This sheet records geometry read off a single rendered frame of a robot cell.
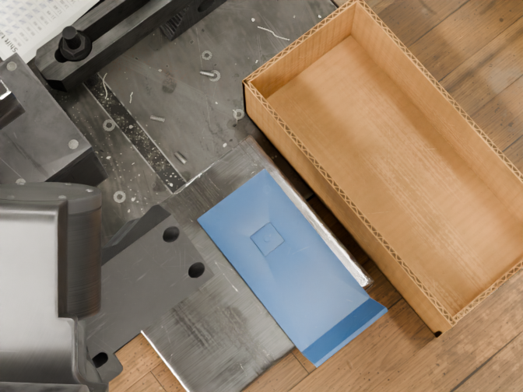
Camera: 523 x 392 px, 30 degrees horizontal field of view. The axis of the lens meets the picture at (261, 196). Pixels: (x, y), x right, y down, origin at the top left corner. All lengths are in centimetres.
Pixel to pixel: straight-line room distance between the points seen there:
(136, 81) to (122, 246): 35
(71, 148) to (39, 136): 3
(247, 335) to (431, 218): 18
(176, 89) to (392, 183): 20
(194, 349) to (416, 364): 18
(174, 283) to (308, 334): 26
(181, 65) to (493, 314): 34
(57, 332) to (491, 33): 55
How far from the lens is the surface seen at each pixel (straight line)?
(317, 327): 77
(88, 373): 48
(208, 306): 78
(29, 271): 44
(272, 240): 79
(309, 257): 78
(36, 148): 76
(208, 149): 83
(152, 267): 53
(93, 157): 77
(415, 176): 83
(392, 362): 80
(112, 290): 52
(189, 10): 85
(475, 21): 89
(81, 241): 46
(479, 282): 82
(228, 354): 78
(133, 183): 83
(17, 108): 63
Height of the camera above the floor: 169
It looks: 75 degrees down
